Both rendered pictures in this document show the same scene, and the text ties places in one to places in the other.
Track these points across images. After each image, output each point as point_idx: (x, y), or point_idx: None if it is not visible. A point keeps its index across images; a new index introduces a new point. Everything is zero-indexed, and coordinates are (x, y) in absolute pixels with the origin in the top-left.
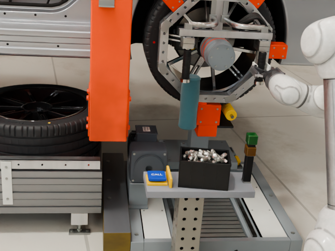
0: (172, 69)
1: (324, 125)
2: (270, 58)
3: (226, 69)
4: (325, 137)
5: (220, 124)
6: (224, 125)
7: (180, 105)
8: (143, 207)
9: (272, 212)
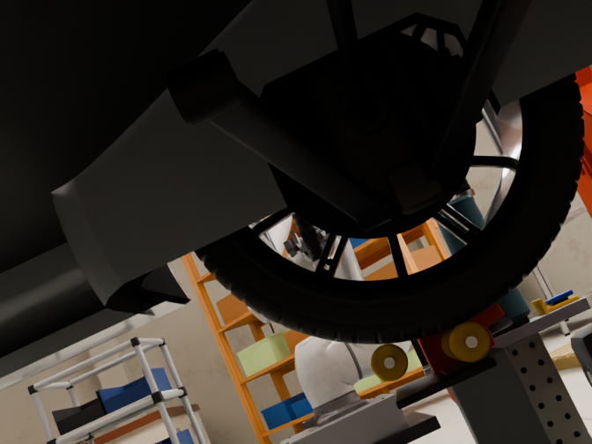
0: (505, 188)
1: (349, 240)
2: None
3: (331, 277)
4: (352, 251)
5: (429, 374)
6: (419, 379)
7: None
8: None
9: None
